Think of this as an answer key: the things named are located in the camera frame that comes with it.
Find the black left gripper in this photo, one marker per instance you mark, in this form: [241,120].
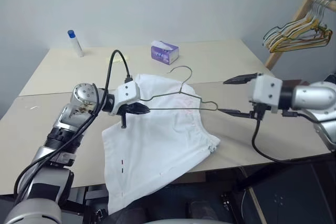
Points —
[128,109]

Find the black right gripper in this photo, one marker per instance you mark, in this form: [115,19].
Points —
[260,110]

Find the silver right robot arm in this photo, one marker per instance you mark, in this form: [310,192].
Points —
[315,94]

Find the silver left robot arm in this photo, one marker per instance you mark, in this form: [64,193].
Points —
[47,155]

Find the white shorts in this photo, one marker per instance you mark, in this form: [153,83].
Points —
[147,145]

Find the pale yellow paper note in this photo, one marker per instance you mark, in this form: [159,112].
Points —
[118,58]

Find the purple tissue box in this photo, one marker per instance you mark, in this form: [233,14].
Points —
[164,53]

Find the white bottle with blue cap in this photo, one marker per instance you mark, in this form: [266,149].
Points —
[76,44]

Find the wooden clothes rack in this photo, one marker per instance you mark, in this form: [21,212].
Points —
[302,11]

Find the black cabinet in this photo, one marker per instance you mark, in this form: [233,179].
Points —
[294,190]

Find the silver robot torso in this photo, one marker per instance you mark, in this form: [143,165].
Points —
[191,221]

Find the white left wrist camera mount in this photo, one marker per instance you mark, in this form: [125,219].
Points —
[128,93]

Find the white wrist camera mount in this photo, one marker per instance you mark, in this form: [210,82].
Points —
[265,91]
[128,93]

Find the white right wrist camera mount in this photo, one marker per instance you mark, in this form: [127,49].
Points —
[265,91]

